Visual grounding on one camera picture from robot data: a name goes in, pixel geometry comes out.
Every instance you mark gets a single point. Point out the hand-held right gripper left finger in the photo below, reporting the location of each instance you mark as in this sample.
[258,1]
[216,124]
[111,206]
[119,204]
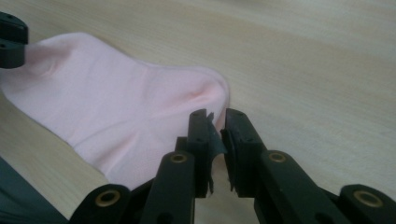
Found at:
[177,183]

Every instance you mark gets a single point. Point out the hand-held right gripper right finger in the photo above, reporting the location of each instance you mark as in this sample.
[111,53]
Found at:
[267,180]

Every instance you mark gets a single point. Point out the pink sock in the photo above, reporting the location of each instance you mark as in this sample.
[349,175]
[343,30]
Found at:
[109,102]

